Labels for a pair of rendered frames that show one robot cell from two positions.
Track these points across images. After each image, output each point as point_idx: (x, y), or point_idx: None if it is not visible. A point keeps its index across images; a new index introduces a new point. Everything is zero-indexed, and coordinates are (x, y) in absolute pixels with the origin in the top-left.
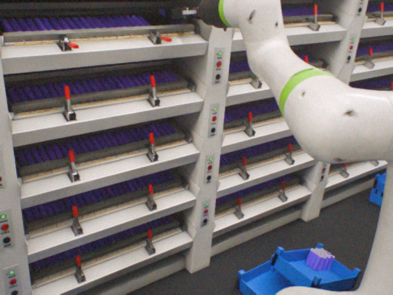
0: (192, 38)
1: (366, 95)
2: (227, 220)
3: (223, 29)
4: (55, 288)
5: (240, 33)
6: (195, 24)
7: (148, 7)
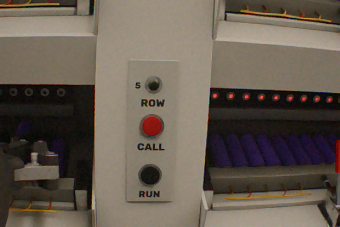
0: (48, 226)
1: None
2: None
3: (157, 215)
4: None
5: (251, 218)
6: (78, 182)
7: (4, 118)
